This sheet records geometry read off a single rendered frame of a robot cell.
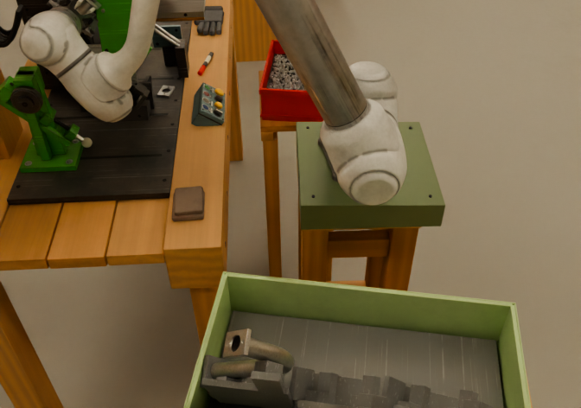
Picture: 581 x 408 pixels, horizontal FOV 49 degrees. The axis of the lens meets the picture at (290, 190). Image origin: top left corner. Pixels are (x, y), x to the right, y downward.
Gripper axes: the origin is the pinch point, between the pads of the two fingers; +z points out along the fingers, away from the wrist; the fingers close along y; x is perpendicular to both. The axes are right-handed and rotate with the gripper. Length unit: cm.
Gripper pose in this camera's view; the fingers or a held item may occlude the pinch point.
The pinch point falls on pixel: (84, 8)
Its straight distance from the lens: 187.2
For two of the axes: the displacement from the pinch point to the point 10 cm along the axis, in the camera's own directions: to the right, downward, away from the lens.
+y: -7.1, -6.1, -3.5
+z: -0.4, -4.6, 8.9
